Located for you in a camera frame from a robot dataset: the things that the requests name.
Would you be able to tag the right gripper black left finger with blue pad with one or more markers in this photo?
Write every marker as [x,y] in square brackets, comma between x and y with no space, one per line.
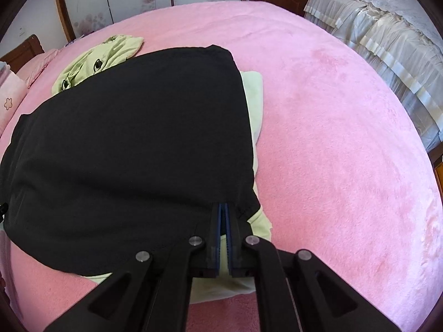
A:
[152,291]

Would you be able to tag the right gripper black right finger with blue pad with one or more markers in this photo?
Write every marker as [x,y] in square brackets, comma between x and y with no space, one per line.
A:
[297,291]

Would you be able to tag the green and black hooded jacket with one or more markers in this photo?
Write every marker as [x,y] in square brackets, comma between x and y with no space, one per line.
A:
[133,158]

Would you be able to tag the wooden drawer cabinet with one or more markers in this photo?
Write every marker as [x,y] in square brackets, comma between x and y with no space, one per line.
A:
[436,158]

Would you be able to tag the pink flower pillow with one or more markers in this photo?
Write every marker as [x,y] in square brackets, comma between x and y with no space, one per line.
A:
[13,91]

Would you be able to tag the pink flat pillow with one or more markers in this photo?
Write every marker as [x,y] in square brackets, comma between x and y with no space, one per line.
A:
[30,71]

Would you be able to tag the folded floral quilt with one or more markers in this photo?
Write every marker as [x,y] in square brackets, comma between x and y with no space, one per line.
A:
[4,71]

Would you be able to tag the dark wooden headboard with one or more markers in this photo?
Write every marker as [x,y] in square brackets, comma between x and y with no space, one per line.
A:
[24,53]

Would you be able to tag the lace-covered furniture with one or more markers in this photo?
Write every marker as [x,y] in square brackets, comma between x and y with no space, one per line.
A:
[400,42]

